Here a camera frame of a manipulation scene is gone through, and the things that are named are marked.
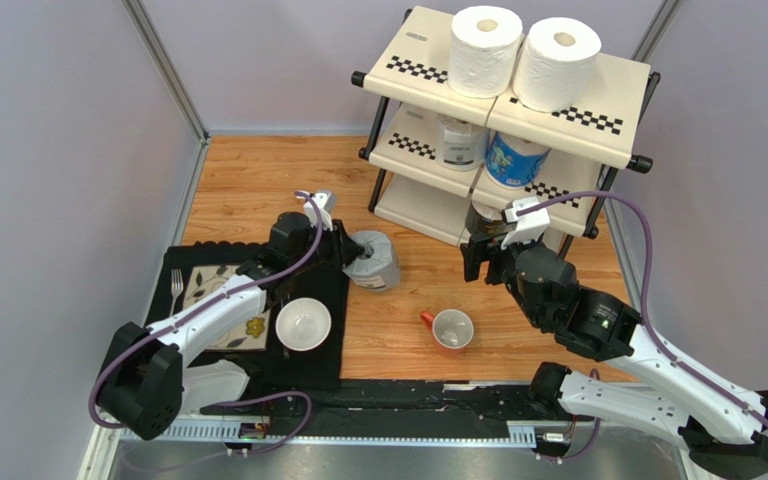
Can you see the white ceramic bowl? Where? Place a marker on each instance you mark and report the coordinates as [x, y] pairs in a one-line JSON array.
[[303, 324]]

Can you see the orange ceramic mug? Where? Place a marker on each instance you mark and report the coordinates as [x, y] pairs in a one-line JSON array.
[[452, 330]]

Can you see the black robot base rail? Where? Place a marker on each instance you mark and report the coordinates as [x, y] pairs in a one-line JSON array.
[[420, 411]]

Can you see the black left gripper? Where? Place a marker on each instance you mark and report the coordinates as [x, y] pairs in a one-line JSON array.
[[343, 250]]

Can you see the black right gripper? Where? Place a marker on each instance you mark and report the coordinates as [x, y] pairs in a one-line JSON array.
[[482, 256]]

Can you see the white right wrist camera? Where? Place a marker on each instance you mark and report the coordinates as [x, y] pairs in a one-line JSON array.
[[527, 227]]

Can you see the silver metal fork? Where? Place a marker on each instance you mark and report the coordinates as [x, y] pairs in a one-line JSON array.
[[176, 288]]

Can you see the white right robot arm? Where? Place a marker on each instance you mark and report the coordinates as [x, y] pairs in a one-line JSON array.
[[722, 426]]

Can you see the beige checkered three-tier shelf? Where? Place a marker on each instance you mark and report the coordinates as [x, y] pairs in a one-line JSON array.
[[588, 143]]

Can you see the white plastic-wrapped paper roll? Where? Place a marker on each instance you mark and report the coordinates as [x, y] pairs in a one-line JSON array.
[[460, 145]]

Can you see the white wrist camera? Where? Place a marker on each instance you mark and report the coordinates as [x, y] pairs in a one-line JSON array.
[[319, 208], [527, 227]]

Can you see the blue-wrapped paper roll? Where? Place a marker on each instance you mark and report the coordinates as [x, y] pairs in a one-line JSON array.
[[513, 162]]

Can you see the floral square ceramic plate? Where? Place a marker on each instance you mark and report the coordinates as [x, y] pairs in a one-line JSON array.
[[243, 332]]

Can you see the grey-wrapped paper roll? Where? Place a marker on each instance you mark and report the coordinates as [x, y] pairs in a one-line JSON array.
[[377, 268]]

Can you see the black-wrapped paper roll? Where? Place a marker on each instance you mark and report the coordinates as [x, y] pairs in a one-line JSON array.
[[486, 224]]

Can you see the plain white paper roll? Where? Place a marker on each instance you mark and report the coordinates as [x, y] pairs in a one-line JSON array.
[[485, 41]]

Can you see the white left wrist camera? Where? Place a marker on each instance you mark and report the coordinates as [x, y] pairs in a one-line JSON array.
[[319, 208]]

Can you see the white embossed paper roll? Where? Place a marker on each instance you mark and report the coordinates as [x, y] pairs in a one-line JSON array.
[[556, 61]]

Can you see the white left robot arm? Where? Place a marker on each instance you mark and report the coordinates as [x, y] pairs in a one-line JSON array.
[[147, 377]]

